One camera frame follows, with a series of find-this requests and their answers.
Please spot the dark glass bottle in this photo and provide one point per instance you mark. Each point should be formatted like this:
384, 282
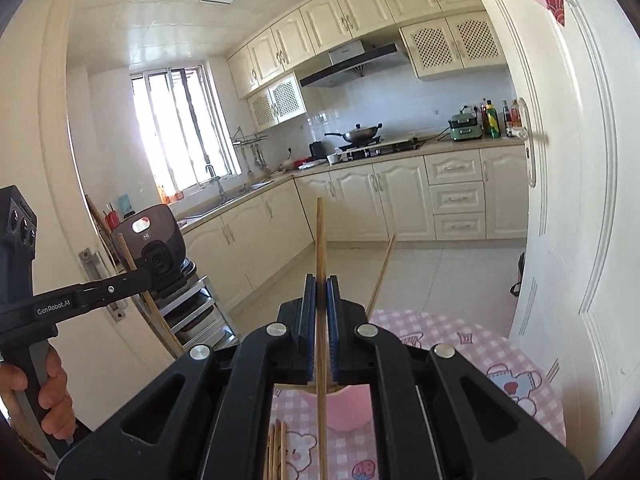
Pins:
483, 117

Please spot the hanging metal spatula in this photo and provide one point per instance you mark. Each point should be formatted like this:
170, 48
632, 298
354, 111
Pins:
259, 155

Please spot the green countertop appliance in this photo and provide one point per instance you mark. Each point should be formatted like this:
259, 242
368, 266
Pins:
465, 127

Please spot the hanging metal ladle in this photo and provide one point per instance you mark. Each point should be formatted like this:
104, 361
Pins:
251, 160

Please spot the cream wall cabinets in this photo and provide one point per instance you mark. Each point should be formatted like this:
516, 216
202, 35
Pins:
350, 5

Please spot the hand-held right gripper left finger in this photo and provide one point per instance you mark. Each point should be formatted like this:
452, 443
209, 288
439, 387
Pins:
310, 320

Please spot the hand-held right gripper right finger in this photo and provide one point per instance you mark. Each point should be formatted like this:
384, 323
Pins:
333, 330

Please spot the dark brown rice cooker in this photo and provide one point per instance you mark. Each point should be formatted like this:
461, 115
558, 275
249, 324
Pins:
150, 232

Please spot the pink cup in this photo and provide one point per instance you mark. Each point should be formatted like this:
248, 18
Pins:
350, 407

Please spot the range hood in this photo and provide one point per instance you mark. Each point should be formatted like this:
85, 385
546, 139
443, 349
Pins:
350, 65

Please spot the metal door strike plate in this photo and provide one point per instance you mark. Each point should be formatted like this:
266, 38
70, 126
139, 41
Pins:
92, 262

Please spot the gas stove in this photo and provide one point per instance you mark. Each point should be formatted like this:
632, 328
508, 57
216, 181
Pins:
380, 146

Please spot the chrome faucet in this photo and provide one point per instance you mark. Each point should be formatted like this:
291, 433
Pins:
217, 185

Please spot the green plastic bottle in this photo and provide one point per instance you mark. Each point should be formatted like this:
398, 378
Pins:
493, 122

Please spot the person's left hand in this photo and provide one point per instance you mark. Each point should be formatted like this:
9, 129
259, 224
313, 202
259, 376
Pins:
57, 400

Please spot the kitchen window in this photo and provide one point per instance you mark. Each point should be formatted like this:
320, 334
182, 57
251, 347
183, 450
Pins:
165, 130

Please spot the white door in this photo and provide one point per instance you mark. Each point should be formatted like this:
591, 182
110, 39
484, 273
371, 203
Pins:
575, 210

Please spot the steel kitchen rack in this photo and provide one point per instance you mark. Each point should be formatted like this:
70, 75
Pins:
200, 310

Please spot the black kettle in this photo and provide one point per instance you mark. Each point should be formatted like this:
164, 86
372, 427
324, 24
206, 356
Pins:
316, 151

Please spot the wooden chopstick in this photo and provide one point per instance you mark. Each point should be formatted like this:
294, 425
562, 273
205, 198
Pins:
278, 452
284, 452
273, 455
382, 272
267, 460
127, 255
320, 240

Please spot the steel sink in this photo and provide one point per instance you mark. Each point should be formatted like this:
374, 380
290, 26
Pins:
245, 191

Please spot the wooden board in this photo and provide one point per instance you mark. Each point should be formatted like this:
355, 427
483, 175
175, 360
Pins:
95, 212

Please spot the steel wok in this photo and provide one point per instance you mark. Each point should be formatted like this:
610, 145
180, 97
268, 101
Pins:
357, 134

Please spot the pink checked tablecloth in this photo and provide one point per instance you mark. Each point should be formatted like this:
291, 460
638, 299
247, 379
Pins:
475, 350

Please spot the blue box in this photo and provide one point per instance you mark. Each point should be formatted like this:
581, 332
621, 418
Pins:
125, 205

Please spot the metal wall rack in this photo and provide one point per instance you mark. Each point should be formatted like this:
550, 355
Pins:
250, 136

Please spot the red box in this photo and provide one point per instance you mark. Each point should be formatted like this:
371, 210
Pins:
307, 163

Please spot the cream base cabinets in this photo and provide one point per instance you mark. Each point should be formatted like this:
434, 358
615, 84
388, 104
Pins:
360, 195

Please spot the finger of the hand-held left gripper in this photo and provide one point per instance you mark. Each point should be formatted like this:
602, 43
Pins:
125, 282

